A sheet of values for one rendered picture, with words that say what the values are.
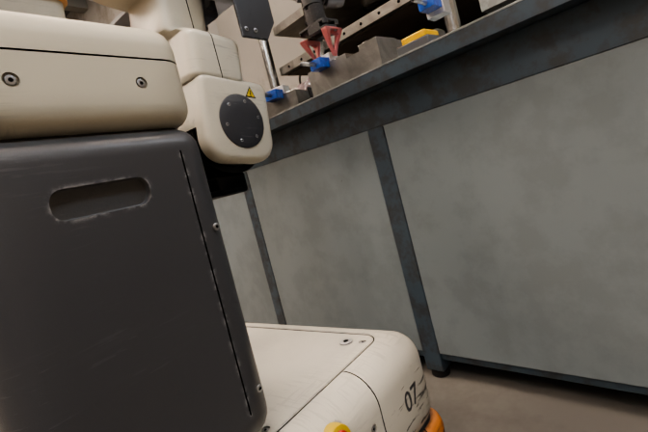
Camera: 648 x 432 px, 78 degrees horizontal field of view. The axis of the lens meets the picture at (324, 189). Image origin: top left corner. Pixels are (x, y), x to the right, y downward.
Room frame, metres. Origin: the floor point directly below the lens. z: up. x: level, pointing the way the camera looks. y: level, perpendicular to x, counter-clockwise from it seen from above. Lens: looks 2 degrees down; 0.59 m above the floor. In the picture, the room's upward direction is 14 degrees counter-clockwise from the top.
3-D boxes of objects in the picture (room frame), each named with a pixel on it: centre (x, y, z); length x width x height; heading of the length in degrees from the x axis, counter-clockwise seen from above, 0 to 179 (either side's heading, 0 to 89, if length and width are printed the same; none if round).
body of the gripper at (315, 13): (1.16, -0.10, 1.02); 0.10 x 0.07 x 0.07; 44
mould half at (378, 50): (1.28, -0.31, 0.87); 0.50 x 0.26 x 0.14; 134
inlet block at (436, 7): (1.01, -0.36, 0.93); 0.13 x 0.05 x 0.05; 133
